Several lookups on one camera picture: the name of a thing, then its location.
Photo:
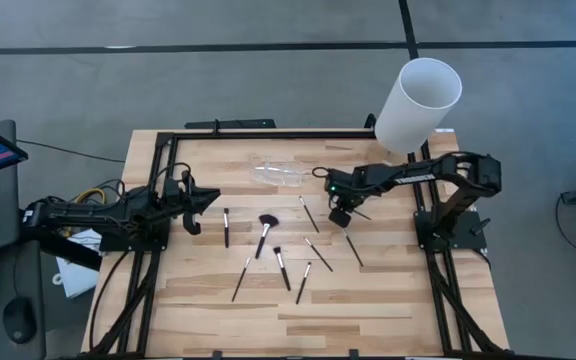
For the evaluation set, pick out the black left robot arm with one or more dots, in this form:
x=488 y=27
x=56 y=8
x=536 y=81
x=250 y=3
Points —
x=93 y=215

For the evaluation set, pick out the black fan makeup brush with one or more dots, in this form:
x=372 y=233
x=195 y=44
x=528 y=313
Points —
x=267 y=222

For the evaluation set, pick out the black diagonal bar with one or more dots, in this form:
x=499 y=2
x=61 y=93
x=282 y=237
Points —
x=68 y=252

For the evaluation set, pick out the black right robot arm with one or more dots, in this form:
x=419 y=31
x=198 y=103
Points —
x=418 y=177

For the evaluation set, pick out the long silver-ferrule makeup brush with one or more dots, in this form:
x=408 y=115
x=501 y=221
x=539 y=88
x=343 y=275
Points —
x=241 y=280

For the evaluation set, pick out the black aluminium table frame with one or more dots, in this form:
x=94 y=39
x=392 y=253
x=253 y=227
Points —
x=268 y=135

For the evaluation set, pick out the clear acrylic brush organizer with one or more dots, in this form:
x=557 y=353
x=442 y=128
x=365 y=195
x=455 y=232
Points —
x=278 y=175

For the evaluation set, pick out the white shade wooden base lamp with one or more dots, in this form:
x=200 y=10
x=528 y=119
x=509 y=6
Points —
x=418 y=110

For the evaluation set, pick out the thin black makeup brush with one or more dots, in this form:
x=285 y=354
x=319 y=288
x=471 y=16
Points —
x=309 y=214
x=354 y=250
x=363 y=215
x=318 y=254

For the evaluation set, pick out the thick round powder brush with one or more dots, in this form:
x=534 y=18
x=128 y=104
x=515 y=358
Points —
x=282 y=269

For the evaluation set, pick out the black silver-ferrule makeup brush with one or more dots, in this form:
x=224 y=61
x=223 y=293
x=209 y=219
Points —
x=303 y=283
x=226 y=230

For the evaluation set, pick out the black camera bar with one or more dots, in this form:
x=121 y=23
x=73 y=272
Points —
x=238 y=124

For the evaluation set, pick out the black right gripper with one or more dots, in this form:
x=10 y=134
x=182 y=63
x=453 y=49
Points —
x=348 y=185

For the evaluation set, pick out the black computer mouse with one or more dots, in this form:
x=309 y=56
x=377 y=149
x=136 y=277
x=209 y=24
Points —
x=18 y=320

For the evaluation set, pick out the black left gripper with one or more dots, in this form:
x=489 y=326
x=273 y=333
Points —
x=173 y=197

